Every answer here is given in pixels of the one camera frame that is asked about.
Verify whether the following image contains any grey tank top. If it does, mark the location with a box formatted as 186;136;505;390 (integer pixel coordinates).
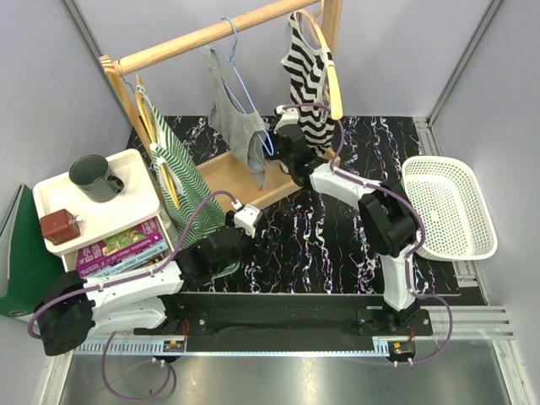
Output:
202;46;266;189

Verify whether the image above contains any blue wire hanger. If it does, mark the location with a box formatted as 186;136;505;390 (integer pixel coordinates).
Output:
213;16;275;156

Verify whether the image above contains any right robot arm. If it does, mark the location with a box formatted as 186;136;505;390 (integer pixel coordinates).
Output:
270;124;419;335

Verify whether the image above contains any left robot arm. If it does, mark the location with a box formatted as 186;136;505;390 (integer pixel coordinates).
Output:
35;226;256;356

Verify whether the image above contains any green white striped top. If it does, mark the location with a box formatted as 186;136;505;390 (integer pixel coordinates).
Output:
135;81;226;249

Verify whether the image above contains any wooden hanger right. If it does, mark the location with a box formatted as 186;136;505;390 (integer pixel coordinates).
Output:
296;9;343;121

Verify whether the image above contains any wooden hanger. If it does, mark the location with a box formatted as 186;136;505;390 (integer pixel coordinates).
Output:
296;9;343;121
133;74;186;210

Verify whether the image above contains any black white striped tank top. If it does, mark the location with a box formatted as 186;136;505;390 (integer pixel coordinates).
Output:
280;12;336;155

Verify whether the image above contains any wooden hanger left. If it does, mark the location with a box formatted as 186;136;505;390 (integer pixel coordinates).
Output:
133;74;186;210

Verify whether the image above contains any blue book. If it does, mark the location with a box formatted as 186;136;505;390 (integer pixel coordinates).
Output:
78;247;166;278

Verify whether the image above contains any wooden clothes rack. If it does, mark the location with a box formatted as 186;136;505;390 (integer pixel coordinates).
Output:
99;0;344;212

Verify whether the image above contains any white bedside shelf unit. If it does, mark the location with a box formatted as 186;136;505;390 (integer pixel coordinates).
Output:
33;149;178;272

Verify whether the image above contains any purple book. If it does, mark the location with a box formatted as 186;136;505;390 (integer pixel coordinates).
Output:
75;218;169;271

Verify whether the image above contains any dark green mug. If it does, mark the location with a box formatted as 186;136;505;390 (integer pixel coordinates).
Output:
68;154;125;203

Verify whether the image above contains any red brown cube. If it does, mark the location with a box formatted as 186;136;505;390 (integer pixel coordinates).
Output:
40;209;81;246

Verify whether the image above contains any white perforated plastic basket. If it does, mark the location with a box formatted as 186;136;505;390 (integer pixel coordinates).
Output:
402;155;498;262

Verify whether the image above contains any green binder folder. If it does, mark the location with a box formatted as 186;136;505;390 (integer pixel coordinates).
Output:
1;184;64;318

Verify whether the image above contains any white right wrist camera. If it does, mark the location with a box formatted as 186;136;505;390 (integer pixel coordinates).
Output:
273;105;300;134

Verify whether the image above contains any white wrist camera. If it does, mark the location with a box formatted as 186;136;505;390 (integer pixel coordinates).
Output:
273;105;300;134
233;203;262;238

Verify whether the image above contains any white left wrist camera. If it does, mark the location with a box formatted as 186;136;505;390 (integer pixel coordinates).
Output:
233;203;262;238

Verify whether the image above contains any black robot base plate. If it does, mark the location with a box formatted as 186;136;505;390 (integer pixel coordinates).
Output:
134;292;433;355

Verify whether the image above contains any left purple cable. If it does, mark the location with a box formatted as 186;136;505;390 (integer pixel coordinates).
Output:
27;190;244;401

